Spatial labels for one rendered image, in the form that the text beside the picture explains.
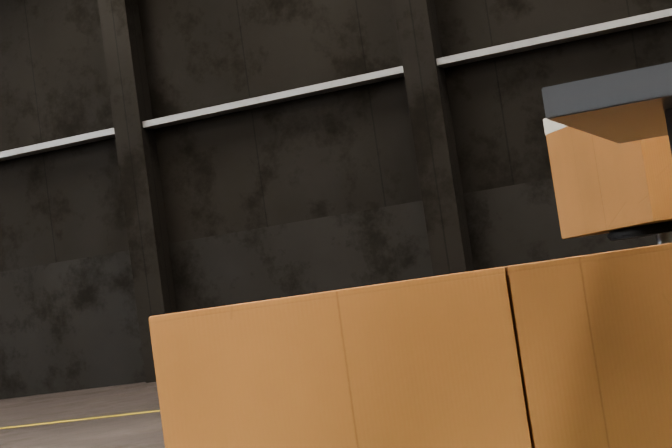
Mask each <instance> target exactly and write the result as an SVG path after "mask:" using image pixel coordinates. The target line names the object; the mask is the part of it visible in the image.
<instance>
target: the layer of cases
mask: <svg viewBox="0 0 672 448"><path fill-rule="evenodd" d="M148 320H149V327H150V335H151V343H152V351H153V359H154V367H155V374H156V382H157V390H158V398H159V406H160V414H161V421H162V429H163V437H164V445H165V448H672V243H666V244H659V245H652V246H645V247H638V248H631V249H624V250H617V251H609V252H602V253H595V254H588V255H581V256H574V257H567V258H560V259H553V260H546V261H538V262H531V263H524V264H517V265H510V266H505V267H496V268H489V269H482V270H475V271H468V272H460V273H453V274H446V275H439V276H432V277H425V278H418V279H411V280H404V281H397V282H389V283H382V284H375V285H368V286H361V287H354V288H347V289H340V290H333V291H326V292H318V293H311V294H304V295H297V296H290V297H283V298H276V299H269V300H262V301H255V302H247V303H240V304H233V305H226V306H219V307H212V308H205V309H198V310H191V311H184V312H176V313H169V314H162V315H155V316H150V317H149V319H148Z"/></svg>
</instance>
